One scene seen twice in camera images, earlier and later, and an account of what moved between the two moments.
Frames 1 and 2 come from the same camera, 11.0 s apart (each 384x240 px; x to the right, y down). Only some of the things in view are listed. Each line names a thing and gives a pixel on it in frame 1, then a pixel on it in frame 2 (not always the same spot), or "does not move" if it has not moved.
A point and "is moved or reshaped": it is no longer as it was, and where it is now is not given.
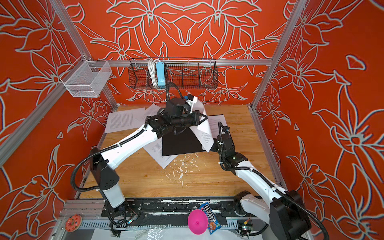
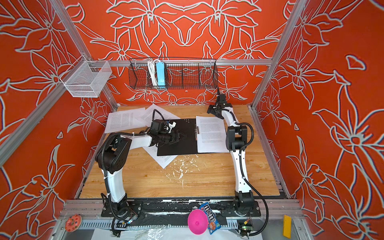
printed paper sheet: x=125 y=120 does not move
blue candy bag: x=213 y=223 does not move
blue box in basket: x=160 y=71 does not move
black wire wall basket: x=179 y=73 does not move
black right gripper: x=216 y=142 to x=213 y=111
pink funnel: x=198 y=221 does not move
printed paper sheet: x=202 y=131 is moved or reshaped
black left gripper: x=195 y=121 to x=172 y=139
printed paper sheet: x=155 y=149 does not move
